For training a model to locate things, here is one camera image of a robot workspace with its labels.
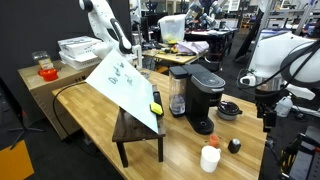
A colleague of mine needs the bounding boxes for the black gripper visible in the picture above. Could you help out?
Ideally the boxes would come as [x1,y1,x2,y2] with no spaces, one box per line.
[256,101,277,133]

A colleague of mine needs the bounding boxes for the small black bottle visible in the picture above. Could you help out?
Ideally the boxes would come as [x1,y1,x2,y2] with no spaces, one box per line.
[228,138,241,154]

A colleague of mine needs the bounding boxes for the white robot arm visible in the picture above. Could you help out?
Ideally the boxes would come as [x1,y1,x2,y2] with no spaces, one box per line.
[237,32,320,132]

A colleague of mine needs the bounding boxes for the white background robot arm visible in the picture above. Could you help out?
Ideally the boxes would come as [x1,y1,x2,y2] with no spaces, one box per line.
[79,0,142,69]

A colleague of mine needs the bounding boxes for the small orange cup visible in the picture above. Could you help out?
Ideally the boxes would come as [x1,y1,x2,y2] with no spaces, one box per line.
[209,134,219,147]

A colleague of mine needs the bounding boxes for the white plastic cup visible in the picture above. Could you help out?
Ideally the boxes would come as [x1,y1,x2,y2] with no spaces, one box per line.
[200,146,221,173]

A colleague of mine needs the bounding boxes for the black coffee machine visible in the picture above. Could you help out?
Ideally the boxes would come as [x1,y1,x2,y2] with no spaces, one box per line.
[169,64,225,135]

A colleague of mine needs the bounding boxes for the crumpled pink cloth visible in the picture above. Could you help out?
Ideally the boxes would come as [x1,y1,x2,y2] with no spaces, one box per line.
[176,41,209,54]

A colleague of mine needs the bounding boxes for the yellow sponge eraser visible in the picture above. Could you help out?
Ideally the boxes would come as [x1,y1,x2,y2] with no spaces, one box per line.
[150,102,163,116]

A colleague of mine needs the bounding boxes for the background wooden table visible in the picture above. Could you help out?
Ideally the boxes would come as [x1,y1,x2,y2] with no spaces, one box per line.
[142,50,208,64]

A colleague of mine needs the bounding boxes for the clear plastic storage bin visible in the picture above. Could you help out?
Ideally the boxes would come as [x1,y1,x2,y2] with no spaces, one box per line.
[158,14,185,44]

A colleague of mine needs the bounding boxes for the dark wooden small stand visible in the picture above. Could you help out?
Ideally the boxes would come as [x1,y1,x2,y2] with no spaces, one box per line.
[111,84,167,169]

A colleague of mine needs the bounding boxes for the white whiteboard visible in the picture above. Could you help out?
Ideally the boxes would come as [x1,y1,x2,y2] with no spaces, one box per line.
[86,50,158,133]

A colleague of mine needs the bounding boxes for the stacked white boxes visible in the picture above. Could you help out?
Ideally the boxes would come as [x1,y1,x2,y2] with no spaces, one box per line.
[58,36,101,70]

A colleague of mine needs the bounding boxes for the orange red bowl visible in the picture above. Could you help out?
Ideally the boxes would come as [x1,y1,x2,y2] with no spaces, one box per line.
[38,69,58,81]

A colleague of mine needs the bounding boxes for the cardboard box cabinet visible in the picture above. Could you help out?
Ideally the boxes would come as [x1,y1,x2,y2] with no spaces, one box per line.
[18,60,95,140]

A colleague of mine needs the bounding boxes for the orange floor mat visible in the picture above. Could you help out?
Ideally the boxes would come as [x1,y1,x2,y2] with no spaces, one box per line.
[0,140,34,180]

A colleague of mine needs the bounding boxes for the black table cable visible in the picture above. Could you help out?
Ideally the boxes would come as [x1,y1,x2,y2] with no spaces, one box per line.
[52,80,88,138]

